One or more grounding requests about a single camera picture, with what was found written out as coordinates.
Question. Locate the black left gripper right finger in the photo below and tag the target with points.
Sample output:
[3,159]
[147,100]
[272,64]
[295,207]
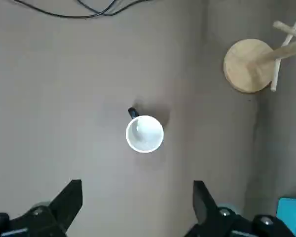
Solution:
[212,219]

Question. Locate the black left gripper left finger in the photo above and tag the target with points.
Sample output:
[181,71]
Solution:
[54,212]

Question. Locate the cyan plastic box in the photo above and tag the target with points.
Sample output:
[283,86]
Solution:
[292,214]

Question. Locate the wooden mug stand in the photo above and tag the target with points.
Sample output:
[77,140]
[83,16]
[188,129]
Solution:
[246,66]

